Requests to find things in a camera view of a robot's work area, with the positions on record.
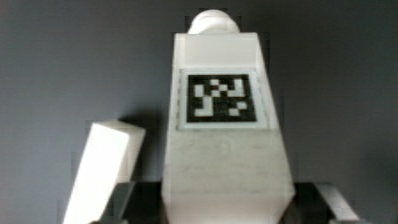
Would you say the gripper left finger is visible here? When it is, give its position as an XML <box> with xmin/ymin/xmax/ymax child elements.
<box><xmin>89</xmin><ymin>181</ymin><xmax>167</xmax><ymax>224</ymax></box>

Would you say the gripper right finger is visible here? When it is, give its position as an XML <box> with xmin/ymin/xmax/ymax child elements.
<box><xmin>290</xmin><ymin>182</ymin><xmax>372</xmax><ymax>224</ymax></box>

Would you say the white table leg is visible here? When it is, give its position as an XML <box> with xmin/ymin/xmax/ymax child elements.
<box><xmin>162</xmin><ymin>10</ymin><xmax>295</xmax><ymax>224</ymax></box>

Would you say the white U-shaped obstacle fence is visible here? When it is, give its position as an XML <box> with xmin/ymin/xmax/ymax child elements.
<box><xmin>63</xmin><ymin>120</ymin><xmax>146</xmax><ymax>224</ymax></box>

